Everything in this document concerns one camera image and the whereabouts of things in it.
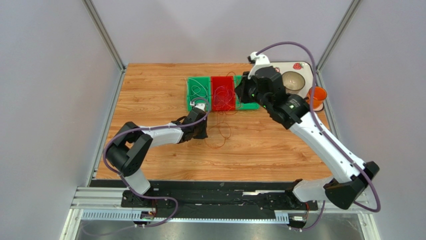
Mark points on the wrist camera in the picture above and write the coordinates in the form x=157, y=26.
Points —
x=258, y=61
x=197, y=105

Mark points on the red bin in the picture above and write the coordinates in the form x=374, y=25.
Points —
x=222, y=93

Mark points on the right green bin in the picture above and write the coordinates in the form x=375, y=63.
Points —
x=242, y=106

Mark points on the green bin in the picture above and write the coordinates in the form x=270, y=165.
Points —
x=198, y=87
x=242, y=106

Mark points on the grey bowl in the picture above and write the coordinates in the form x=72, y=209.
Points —
x=293, y=82

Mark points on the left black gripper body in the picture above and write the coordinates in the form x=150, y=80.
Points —
x=200, y=132

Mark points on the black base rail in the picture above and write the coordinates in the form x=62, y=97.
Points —
x=226, y=200

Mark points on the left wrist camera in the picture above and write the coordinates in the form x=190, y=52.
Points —
x=197, y=105

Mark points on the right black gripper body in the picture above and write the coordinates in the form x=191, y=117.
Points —
x=242, y=89

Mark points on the orange cup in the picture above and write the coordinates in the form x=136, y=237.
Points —
x=316, y=97

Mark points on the strawberry pattern tray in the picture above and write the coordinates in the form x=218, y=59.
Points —
x=300, y=67

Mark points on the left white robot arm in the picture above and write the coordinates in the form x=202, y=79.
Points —
x=127, y=150

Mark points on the left green bin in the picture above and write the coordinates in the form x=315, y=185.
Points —
x=198, y=87

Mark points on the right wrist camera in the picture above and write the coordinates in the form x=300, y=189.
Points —
x=258, y=61

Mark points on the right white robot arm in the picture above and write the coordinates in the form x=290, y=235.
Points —
x=350, y=175

